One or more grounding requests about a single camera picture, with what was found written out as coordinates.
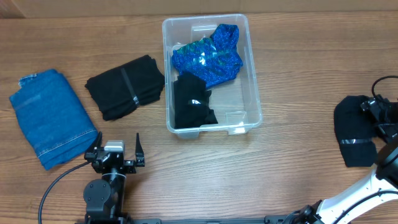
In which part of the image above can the black cloth bundle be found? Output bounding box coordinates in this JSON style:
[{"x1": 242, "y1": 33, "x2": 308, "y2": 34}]
[
  {"x1": 333, "y1": 95, "x2": 377, "y2": 167},
  {"x1": 174, "y1": 72, "x2": 218, "y2": 129}
]

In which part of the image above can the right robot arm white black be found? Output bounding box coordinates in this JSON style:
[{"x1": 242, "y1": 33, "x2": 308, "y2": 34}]
[{"x1": 283, "y1": 93, "x2": 397, "y2": 223}]

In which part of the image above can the cardboard wall panel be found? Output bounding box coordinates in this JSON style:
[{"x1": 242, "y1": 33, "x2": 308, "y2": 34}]
[{"x1": 1, "y1": 0, "x2": 397, "y2": 19}]

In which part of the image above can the clear plastic storage bin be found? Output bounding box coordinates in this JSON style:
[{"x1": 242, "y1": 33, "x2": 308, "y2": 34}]
[{"x1": 162, "y1": 14, "x2": 262, "y2": 139}]

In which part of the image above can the blue denim cloth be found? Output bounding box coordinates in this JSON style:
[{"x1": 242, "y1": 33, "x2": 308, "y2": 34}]
[{"x1": 9, "y1": 69, "x2": 98, "y2": 170}]

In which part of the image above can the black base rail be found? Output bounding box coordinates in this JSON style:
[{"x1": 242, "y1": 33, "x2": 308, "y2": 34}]
[{"x1": 76, "y1": 215, "x2": 292, "y2": 224}]

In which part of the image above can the black cloth with band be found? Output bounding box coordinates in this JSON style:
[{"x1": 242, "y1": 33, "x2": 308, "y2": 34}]
[{"x1": 85, "y1": 55, "x2": 165, "y2": 121}]

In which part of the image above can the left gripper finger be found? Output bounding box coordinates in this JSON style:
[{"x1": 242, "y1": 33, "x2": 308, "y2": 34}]
[
  {"x1": 135, "y1": 133, "x2": 144, "y2": 159},
  {"x1": 86, "y1": 131, "x2": 103, "y2": 154}
]

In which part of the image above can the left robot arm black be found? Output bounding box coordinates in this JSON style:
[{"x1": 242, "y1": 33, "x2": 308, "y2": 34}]
[{"x1": 83, "y1": 133, "x2": 145, "y2": 224}]

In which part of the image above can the shiny blue sequin cloth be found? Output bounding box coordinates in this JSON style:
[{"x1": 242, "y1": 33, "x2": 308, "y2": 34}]
[{"x1": 172, "y1": 24, "x2": 243, "y2": 88}]

